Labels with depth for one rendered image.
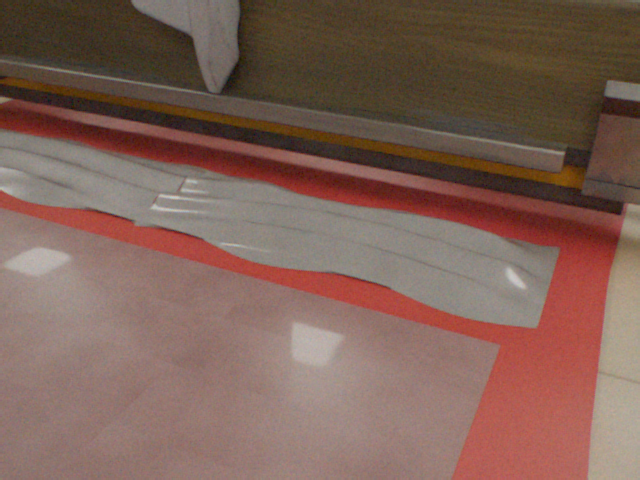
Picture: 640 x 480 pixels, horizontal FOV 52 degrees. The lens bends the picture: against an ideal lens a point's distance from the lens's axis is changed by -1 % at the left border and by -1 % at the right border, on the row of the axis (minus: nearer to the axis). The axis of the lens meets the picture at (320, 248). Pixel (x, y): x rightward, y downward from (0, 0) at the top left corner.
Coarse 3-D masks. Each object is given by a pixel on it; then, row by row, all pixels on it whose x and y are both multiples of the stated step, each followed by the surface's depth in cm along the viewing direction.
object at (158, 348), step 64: (320, 192) 34; (384, 192) 35; (448, 192) 35; (128, 256) 28; (192, 256) 28; (576, 256) 29; (0, 320) 23; (64, 320) 24; (128, 320) 24; (192, 320) 24; (256, 320) 24; (320, 320) 24; (384, 320) 24; (448, 320) 24; (576, 320) 25; (0, 384) 20; (64, 384) 21; (128, 384) 21; (192, 384) 21; (256, 384) 21; (320, 384) 21; (384, 384) 21; (448, 384) 21; (512, 384) 21; (576, 384) 21; (0, 448) 18; (64, 448) 18; (128, 448) 18; (192, 448) 18; (256, 448) 19; (320, 448) 19; (384, 448) 19; (448, 448) 19; (512, 448) 19; (576, 448) 19
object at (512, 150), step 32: (0, 64) 41; (32, 64) 40; (64, 64) 40; (128, 96) 38; (160, 96) 37; (192, 96) 36; (224, 96) 35; (256, 96) 35; (320, 128) 33; (352, 128) 33; (384, 128) 32; (416, 128) 31; (448, 128) 31; (512, 160) 30; (544, 160) 29
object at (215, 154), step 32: (0, 128) 42; (32, 128) 42; (64, 128) 42; (96, 128) 42; (128, 128) 42; (160, 128) 42; (160, 160) 38; (192, 160) 38; (224, 160) 38; (0, 192) 33; (0, 224) 30; (32, 224) 30; (64, 224) 30; (96, 224) 30; (128, 224) 30; (0, 256) 27; (32, 256) 28; (64, 256) 28; (0, 288) 25
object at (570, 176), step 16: (0, 80) 45; (16, 80) 44; (80, 96) 42; (96, 96) 42; (112, 96) 41; (176, 112) 40; (192, 112) 39; (208, 112) 39; (256, 128) 38; (272, 128) 37; (288, 128) 37; (352, 144) 36; (368, 144) 35; (384, 144) 35; (432, 160) 34; (448, 160) 34; (464, 160) 33; (480, 160) 33; (528, 176) 32; (544, 176) 32; (560, 176) 32; (576, 176) 31
